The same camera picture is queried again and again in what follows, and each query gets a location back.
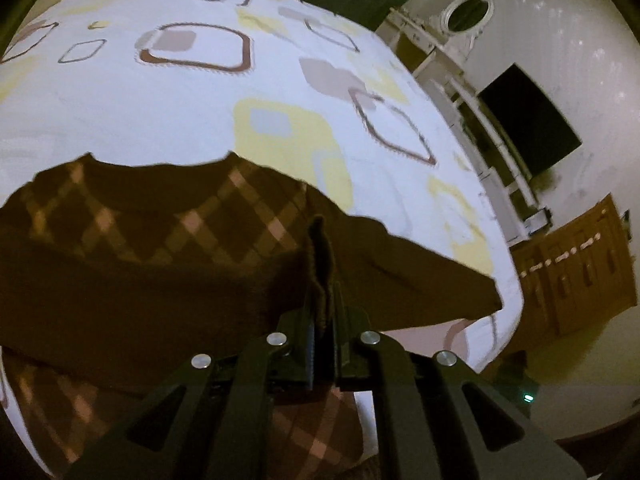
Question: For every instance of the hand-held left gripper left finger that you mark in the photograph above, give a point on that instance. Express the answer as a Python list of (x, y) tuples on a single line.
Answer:
[(308, 355)]

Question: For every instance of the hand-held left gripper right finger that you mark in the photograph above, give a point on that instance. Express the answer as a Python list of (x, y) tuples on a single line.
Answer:
[(342, 347)]

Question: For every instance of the brown plaid sweater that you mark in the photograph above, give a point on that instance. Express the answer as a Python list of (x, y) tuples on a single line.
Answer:
[(150, 260)]

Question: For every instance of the brown wooden cabinet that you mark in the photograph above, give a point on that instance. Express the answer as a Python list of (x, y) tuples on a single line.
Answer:
[(575, 280)]

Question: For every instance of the bed with patterned sheet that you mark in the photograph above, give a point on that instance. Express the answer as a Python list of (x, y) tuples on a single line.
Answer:
[(150, 105)]

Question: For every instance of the black television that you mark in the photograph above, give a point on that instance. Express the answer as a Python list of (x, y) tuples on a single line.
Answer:
[(532, 120)]

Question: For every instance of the white dressing table with mirror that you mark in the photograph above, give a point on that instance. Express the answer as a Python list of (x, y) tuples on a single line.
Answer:
[(462, 20)]

